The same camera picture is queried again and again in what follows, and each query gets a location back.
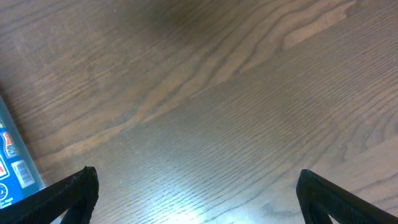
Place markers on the clear plastic container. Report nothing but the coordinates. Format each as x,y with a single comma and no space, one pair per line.
6,118

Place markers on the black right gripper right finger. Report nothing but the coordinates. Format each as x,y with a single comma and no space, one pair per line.
321,201

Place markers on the blue Kool Fever box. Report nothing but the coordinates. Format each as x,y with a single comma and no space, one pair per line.
16,179

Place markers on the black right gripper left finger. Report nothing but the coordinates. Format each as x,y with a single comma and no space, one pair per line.
75,196

